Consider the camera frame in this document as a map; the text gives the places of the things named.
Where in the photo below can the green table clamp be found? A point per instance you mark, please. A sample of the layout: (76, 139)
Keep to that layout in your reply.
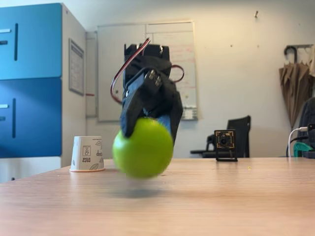
(301, 148)

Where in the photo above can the framed paper notice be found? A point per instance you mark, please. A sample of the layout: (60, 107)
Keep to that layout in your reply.
(76, 66)

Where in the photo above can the green foam ball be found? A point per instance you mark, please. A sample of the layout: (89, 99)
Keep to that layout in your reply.
(142, 148)

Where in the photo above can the black office chair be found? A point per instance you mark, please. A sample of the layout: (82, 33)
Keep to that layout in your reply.
(241, 135)

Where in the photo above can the wall coat rack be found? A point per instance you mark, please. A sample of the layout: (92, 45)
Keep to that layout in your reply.
(299, 46)

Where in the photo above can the white printed paper cup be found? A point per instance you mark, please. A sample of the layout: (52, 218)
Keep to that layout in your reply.
(85, 155)

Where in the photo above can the blue and white locker cabinet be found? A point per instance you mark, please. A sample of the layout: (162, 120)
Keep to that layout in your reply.
(37, 98)

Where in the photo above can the beige folded umbrella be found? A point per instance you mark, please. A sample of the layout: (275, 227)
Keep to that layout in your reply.
(294, 93)

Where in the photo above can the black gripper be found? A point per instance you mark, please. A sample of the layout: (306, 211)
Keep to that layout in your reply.
(164, 99)

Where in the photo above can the wall whiteboard with red writing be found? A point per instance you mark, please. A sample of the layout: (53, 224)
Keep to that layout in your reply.
(110, 61)

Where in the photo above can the grey narrow wall panel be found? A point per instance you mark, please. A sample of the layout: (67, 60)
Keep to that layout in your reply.
(91, 73)

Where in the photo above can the small wall hook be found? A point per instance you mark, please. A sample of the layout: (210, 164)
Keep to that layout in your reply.
(256, 14)

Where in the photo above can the black camera module on stand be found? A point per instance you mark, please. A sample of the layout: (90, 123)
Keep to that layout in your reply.
(224, 142)

